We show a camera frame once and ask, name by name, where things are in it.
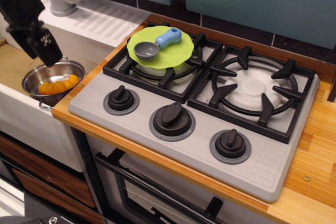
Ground orange plastic croissant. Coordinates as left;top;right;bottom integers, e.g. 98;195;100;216
38;74;80;95

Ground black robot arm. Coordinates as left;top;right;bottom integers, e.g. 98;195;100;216
1;0;62;67

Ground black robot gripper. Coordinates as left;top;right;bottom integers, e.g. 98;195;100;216
1;0;62;67

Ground grey toy stove top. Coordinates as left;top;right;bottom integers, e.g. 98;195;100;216
67;20;320;204

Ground black right stove knob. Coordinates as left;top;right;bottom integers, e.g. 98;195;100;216
209;129;252;165

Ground black burner grate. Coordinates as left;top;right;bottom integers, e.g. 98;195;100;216
103;22;223;103
188;45;320;144

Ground black left stove knob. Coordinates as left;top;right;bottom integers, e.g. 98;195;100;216
103;85;140;116

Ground toy oven door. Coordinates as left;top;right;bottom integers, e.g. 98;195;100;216
94;149;270;223

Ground lime green plastic plate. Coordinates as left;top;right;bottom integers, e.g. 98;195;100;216
127;26;194;69

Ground black oven door handle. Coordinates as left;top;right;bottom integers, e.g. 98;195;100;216
94;153;223;223

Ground wooden drawer fronts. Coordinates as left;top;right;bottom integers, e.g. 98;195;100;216
1;132;104;223

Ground black middle stove knob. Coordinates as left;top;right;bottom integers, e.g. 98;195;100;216
149;102;196;142

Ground white toy sink unit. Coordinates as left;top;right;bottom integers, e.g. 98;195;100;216
1;0;149;172

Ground black left burner grate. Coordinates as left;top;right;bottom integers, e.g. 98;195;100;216
103;22;223;103

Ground black stove knob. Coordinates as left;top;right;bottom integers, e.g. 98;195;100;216
149;102;196;142
103;85;140;116
209;129;252;165

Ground grey spoon with blue handle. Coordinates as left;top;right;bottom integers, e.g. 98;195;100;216
133;28;182;60

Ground black right burner grate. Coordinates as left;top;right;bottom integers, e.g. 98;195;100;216
188;45;320;144

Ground stainless steel pot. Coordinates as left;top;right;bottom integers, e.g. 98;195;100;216
22;58;85;110

